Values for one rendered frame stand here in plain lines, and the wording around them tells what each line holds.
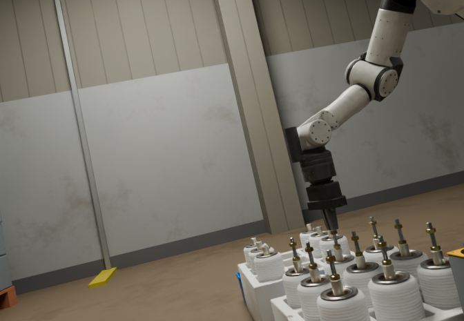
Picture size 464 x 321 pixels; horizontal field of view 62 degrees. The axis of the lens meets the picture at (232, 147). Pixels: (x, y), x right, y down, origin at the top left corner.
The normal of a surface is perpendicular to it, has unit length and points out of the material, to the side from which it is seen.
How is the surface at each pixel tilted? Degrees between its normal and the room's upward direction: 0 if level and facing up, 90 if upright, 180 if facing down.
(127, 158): 90
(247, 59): 90
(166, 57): 90
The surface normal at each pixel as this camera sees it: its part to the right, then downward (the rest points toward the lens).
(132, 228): 0.14, -0.11
